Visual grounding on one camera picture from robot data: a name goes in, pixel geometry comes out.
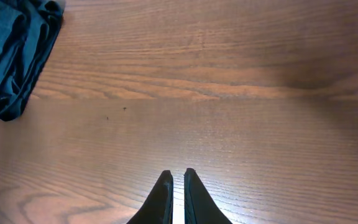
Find folded navy blue trousers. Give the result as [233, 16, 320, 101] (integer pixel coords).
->
[0, 0, 65, 121]

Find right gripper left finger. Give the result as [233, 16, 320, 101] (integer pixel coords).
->
[127, 170, 173, 224]

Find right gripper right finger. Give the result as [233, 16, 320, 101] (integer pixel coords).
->
[184, 168, 232, 224]

